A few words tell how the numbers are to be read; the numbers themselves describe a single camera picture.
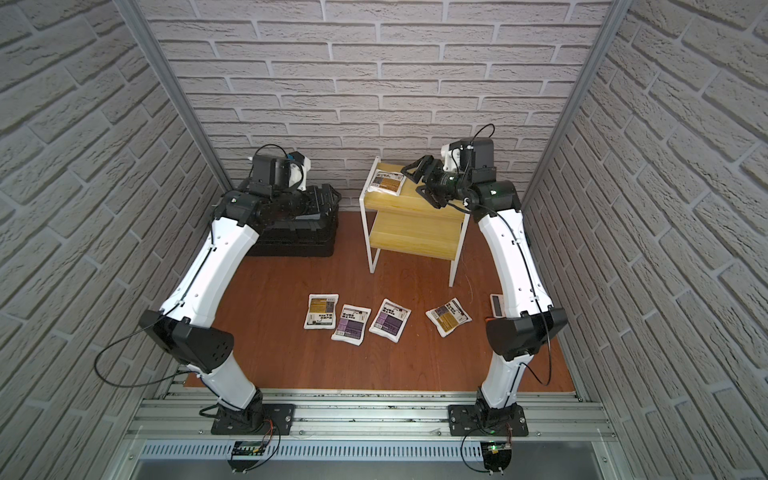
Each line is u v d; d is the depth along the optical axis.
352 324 0.89
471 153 0.53
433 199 0.66
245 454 0.71
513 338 0.44
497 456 0.71
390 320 0.90
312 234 0.95
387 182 0.81
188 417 0.76
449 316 0.92
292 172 0.59
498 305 0.93
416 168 0.65
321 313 0.92
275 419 0.73
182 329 0.42
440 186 0.61
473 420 0.74
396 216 0.95
